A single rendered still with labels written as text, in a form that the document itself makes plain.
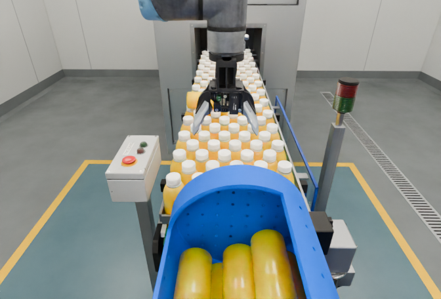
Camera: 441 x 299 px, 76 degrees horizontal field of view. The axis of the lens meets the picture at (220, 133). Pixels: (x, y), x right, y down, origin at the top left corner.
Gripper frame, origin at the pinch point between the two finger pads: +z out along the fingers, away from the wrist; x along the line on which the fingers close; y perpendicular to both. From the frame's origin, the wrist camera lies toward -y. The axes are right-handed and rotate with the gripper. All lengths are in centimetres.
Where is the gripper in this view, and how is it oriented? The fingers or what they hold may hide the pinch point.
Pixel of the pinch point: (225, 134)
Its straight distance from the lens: 68.1
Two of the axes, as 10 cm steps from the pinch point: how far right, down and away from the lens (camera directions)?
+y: -0.1, 4.9, -8.7
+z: 0.0, 8.7, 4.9
